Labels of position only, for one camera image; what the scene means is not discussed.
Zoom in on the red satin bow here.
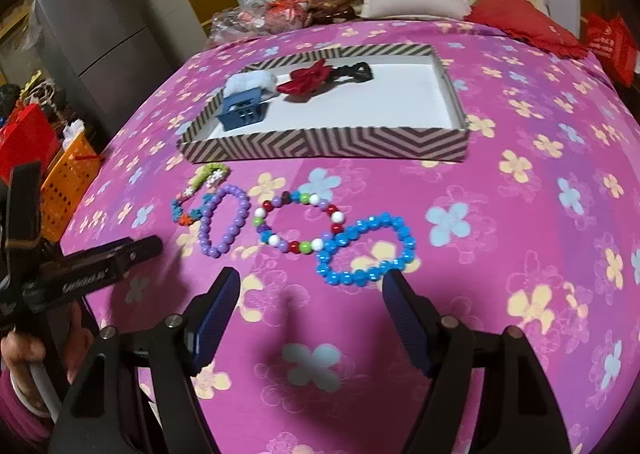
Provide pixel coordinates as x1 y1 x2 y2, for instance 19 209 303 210
277 58 332 97

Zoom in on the red cushion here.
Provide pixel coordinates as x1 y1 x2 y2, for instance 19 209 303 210
465 0 588 59

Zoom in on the pink floral bed sheet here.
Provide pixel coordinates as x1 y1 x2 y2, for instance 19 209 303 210
62 21 639 453

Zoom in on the blue hair claw clip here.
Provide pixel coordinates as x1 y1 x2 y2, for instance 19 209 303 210
217 88 267 131

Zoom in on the person's left hand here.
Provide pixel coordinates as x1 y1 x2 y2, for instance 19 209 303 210
1 301 93 414

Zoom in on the black hair scrunchie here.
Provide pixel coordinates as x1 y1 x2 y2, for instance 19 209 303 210
326 62 373 83

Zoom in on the purple bead bracelet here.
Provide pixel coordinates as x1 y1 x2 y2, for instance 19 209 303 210
197 183 252 260

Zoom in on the blue bead bracelet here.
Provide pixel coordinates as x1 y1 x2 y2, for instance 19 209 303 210
314 211 419 287

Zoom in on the red gift bag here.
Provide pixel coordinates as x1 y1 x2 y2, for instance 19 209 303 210
0 104 61 184

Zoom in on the striped zigzag tray box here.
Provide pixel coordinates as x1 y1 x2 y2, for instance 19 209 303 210
177 43 469 163

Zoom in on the multicolour flower bead bracelet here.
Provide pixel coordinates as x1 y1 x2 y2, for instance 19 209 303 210
170 161 232 227

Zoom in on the red shopping bag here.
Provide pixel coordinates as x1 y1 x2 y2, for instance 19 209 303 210
586 13 638 88

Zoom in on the mixed colour bead bracelet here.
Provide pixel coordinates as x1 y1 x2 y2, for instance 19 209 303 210
252 190 347 256

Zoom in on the grey refrigerator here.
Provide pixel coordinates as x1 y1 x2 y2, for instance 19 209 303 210
35 0 172 139

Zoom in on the orange plastic basket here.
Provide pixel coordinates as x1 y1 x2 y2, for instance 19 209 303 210
40 131 102 243

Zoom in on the light blue fluffy scrunchie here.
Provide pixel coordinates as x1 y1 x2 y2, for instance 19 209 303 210
224 70 278 98

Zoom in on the clear plastic bag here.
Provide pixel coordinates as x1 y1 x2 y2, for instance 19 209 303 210
205 0 308 50

